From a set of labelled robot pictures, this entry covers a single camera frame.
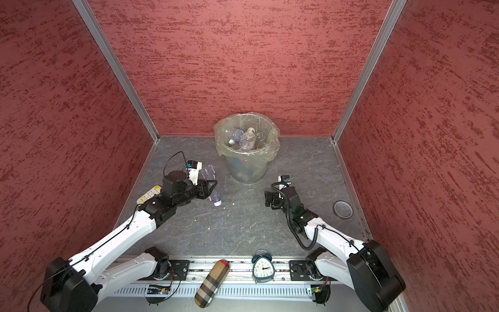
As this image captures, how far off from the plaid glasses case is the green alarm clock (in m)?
0.11

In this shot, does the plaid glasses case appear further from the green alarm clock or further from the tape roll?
the tape roll

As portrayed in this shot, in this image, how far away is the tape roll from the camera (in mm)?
907

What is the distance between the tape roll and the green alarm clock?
0.39 metres

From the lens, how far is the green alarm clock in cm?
71

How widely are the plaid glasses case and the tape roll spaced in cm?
56

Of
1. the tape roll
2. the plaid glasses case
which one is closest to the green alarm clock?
the plaid glasses case

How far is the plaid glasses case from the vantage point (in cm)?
68
